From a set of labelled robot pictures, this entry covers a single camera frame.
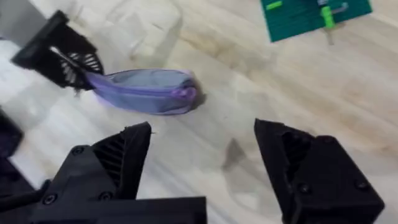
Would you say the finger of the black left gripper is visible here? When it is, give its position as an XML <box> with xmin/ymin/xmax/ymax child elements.
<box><xmin>58</xmin><ymin>60</ymin><xmax>95</xmax><ymax>93</ymax></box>
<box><xmin>66</xmin><ymin>51</ymin><xmax>105</xmax><ymax>75</ymax></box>

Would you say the green board with toy blocks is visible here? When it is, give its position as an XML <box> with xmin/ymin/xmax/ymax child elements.
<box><xmin>259</xmin><ymin>0</ymin><xmax>374</xmax><ymax>44</ymax></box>

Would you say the black upright wrist plate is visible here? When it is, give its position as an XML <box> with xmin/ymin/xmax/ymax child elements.
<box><xmin>10</xmin><ymin>9</ymin><xmax>70</xmax><ymax>68</ymax></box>

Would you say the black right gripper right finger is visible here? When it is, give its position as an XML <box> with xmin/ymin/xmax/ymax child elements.
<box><xmin>253</xmin><ymin>118</ymin><xmax>386</xmax><ymax>224</ymax></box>

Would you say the purple soft zip bag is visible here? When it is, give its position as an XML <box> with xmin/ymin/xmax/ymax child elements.
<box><xmin>85</xmin><ymin>68</ymin><xmax>200</xmax><ymax>116</ymax></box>

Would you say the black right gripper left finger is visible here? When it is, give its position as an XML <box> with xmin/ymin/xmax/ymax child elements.
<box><xmin>42</xmin><ymin>121</ymin><xmax>152</xmax><ymax>203</ymax></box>

